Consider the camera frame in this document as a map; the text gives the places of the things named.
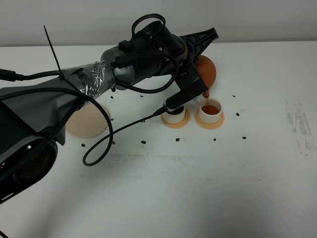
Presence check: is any left orange cup coaster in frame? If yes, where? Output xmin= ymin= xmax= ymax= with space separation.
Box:
xmin=160 ymin=108 xmax=190 ymax=129

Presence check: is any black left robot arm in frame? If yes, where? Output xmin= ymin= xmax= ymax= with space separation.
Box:
xmin=0 ymin=17 xmax=218 ymax=202

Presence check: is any white teacup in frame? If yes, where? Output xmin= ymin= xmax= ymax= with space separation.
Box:
xmin=198 ymin=98 xmax=223 ymax=124
xmin=162 ymin=106 xmax=186 ymax=124

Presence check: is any right white teacup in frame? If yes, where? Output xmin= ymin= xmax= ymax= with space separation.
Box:
xmin=198 ymin=98 xmax=223 ymax=124

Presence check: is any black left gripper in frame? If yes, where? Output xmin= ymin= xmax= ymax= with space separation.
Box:
xmin=131 ymin=21 xmax=218 ymax=77

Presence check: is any orange cup coaster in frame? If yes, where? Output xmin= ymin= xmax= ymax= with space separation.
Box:
xmin=160 ymin=108 xmax=190 ymax=129
xmin=195 ymin=110 xmax=225 ymax=129

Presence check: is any right orange cup coaster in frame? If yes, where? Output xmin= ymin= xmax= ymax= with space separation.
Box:
xmin=195 ymin=110 xmax=225 ymax=129

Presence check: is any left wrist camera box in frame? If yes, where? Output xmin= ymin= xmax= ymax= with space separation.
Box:
xmin=164 ymin=65 xmax=208 ymax=111

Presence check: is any beige round teapot coaster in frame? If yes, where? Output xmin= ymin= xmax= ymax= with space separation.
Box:
xmin=66 ymin=103 xmax=108 ymax=139

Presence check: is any left white teacup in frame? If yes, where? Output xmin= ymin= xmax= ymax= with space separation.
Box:
xmin=162 ymin=106 xmax=186 ymax=124

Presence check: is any brown clay teapot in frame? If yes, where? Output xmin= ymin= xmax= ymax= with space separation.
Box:
xmin=195 ymin=55 xmax=216 ymax=98

